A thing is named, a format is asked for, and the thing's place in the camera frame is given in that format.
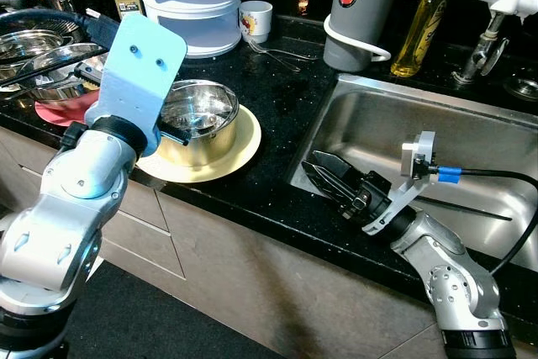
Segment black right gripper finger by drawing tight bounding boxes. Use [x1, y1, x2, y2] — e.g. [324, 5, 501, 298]
[301, 163, 354, 207]
[312, 150, 369, 187]

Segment shiny steel pot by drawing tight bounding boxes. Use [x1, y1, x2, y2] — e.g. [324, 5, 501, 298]
[156, 80, 240, 168]

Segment black kitchen tongs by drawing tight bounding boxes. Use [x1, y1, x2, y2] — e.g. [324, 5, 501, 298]
[0, 61, 108, 95]

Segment cream yellow plate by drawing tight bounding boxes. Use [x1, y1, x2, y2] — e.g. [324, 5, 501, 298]
[134, 105, 262, 184]

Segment stainless steel sink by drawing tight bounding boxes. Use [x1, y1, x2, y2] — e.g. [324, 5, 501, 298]
[288, 73, 538, 272]

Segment pink mat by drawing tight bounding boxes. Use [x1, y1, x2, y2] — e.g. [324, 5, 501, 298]
[34, 90, 102, 127]

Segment steel bowl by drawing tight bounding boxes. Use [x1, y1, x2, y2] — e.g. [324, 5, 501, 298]
[17, 42, 110, 109]
[0, 29, 72, 91]

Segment steel fork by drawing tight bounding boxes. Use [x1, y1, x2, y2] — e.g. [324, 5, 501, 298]
[248, 38, 316, 72]

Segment white stacked food container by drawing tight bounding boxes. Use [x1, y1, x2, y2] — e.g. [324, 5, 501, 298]
[133, 0, 243, 59]

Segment white printed mug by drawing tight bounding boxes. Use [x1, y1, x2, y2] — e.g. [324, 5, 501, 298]
[240, 0, 274, 44]

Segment yellow oil bottle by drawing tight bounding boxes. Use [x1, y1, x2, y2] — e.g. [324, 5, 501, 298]
[391, 0, 455, 79]

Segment round steel counter hole cover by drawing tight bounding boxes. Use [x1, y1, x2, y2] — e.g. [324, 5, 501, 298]
[504, 77, 538, 101]

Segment grey cylinder water filter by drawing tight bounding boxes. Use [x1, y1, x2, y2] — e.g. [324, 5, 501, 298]
[324, 0, 404, 72]

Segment chrome faucet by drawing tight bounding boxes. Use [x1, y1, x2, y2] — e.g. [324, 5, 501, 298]
[454, 10, 509, 87]

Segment black floor mat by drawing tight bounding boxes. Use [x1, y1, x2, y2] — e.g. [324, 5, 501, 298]
[63, 256, 282, 359]

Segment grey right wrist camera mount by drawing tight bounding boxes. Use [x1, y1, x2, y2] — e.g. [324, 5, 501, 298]
[363, 131, 438, 235]

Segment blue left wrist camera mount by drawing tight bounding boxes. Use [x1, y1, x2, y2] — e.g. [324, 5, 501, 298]
[84, 13, 188, 158]

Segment black cable with blue tape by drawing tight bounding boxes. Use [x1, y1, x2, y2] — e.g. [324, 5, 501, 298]
[435, 166, 538, 276]

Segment white hose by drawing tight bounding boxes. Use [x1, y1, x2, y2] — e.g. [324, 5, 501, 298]
[324, 0, 480, 62]

